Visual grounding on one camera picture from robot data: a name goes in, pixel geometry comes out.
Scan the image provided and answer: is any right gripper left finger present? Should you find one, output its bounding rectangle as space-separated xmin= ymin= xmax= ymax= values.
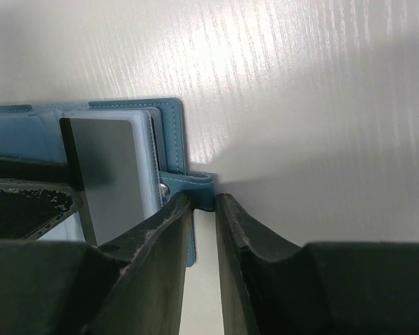
xmin=0 ymin=193 xmax=194 ymax=334

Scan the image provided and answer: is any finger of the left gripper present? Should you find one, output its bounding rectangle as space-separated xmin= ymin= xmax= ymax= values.
xmin=0 ymin=156 xmax=82 ymax=239

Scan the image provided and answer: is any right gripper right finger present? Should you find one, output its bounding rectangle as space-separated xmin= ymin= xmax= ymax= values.
xmin=216 ymin=194 xmax=419 ymax=334

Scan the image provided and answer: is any blue card holder wallet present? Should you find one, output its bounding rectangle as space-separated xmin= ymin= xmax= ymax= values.
xmin=0 ymin=97 xmax=218 ymax=267

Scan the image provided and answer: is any grey magnetic stripe card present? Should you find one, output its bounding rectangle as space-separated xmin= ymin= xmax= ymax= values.
xmin=59 ymin=117 xmax=159 ymax=246

